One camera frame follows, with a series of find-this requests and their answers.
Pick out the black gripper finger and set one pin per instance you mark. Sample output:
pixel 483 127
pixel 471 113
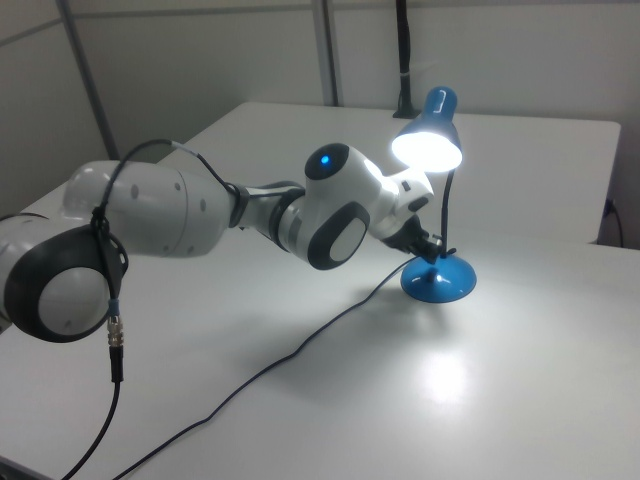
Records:
pixel 409 235
pixel 429 247

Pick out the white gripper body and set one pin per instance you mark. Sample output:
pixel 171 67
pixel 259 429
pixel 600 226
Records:
pixel 405 192

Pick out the blue gooseneck desk lamp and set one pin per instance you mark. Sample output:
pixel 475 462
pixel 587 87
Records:
pixel 440 282

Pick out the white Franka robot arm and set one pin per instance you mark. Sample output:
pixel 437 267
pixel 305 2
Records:
pixel 165 215

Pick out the black pole with clamp base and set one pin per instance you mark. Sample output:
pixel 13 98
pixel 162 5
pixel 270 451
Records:
pixel 404 50

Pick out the grey metal partition post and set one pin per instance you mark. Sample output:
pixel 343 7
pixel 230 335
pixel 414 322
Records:
pixel 330 50
pixel 87 75

